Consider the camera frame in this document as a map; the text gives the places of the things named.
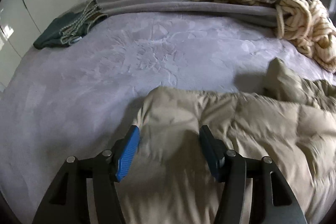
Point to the white wardrobe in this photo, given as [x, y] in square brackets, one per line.
[26, 3]

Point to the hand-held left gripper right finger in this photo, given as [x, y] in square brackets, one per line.
[210, 153]

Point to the cream striped fleece garment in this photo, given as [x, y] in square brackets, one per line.
[309, 29]

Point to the beige puffer jacket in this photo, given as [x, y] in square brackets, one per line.
[249, 134]

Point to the dark green folded garment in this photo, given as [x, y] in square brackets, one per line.
[57, 32]

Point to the purple embossed bedspread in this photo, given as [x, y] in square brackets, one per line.
[105, 69]

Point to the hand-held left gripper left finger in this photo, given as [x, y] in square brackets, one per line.
[128, 153]

